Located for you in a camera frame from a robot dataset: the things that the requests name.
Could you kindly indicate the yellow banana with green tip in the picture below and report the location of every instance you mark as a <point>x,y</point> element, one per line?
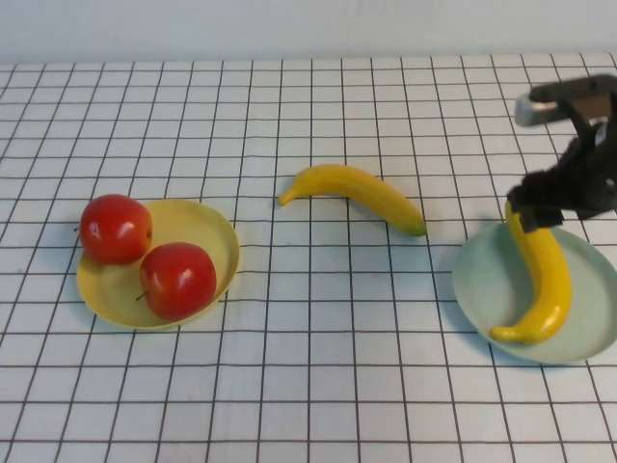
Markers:
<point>356,188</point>

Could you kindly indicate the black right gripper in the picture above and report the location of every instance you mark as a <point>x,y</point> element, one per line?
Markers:
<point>593,178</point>

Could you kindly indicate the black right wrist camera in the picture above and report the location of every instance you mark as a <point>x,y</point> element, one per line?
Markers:
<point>554,94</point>

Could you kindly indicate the red apple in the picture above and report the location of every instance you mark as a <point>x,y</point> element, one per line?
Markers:
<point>115,229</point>
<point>178,280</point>

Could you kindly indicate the white black grid tablecloth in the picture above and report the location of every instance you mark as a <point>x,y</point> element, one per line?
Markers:
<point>308,410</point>

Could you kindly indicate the yellow plastic plate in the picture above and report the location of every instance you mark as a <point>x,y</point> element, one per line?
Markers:
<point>193,226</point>

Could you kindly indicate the light green plastic plate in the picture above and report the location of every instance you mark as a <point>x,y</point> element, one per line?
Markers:
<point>491,284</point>

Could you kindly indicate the curved yellow banana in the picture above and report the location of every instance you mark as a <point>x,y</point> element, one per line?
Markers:
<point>549,280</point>

